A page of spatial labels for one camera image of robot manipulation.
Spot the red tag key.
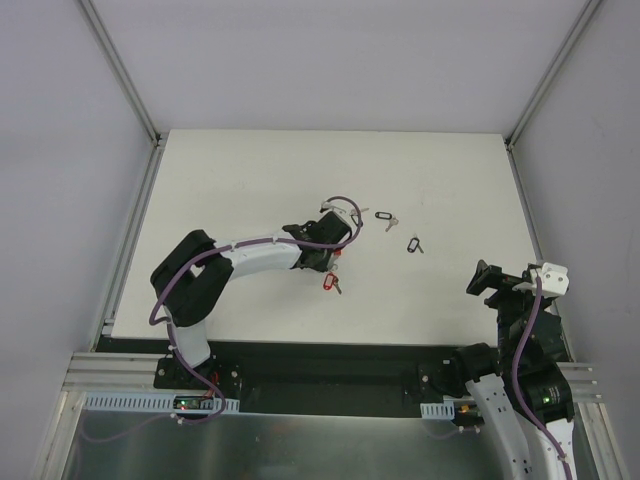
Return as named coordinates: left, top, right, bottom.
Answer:
left=323, top=272, right=342, bottom=295

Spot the red handled key organizer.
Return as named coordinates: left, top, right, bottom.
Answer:
left=327, top=249, right=342, bottom=272

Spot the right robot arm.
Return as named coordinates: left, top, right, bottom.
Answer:
left=428, top=261, right=577, bottom=479

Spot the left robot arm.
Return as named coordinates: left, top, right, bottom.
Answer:
left=150, top=211, right=353, bottom=390

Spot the black tag key far left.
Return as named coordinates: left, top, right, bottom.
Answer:
left=349, top=207, right=369, bottom=227

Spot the black tag key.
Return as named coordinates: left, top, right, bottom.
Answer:
left=374, top=211, right=399, bottom=232
left=406, top=234, right=424, bottom=254
left=349, top=207, right=369, bottom=227

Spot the black tag key middle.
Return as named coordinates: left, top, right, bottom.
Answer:
left=374, top=211, right=399, bottom=232

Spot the black tag key right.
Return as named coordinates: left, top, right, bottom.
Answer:
left=406, top=234, right=424, bottom=254

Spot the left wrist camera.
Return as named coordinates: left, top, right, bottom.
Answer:
left=319, top=200, right=349, bottom=217

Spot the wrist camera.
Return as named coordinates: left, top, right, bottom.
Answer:
left=319, top=200, right=349, bottom=217
left=529, top=262, right=569, bottom=298

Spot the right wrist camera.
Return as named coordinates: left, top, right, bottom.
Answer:
left=529, top=262, right=569, bottom=298

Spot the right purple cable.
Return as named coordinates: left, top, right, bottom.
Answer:
left=439, top=277, right=576, bottom=480

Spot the right white cable duct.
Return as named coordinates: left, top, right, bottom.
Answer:
left=420, top=401, right=455, bottom=421

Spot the white cable duct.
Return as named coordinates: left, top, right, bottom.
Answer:
left=84, top=392, right=240, bottom=415
left=420, top=401, right=455, bottom=421

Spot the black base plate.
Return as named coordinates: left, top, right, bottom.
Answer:
left=94, top=337, right=571, bottom=419

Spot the right aluminium rail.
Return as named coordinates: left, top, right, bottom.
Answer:
left=505, top=140, right=630, bottom=479

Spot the aluminium rail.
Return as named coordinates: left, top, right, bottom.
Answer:
left=31, top=132, right=169, bottom=479
left=505, top=140, right=630, bottom=479

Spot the left aluminium frame post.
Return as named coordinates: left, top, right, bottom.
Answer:
left=74, top=0, right=162, bottom=146

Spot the aluminium frame post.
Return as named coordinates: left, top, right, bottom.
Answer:
left=74, top=0, right=162, bottom=146
left=505, top=0, right=605, bottom=152

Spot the left aluminium rail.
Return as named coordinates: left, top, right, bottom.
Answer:
left=31, top=132, right=169, bottom=479

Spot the right aluminium frame post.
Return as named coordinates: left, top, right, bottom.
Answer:
left=505, top=0, right=605, bottom=152

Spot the left white cable duct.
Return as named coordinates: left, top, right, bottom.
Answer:
left=84, top=392, right=240, bottom=415

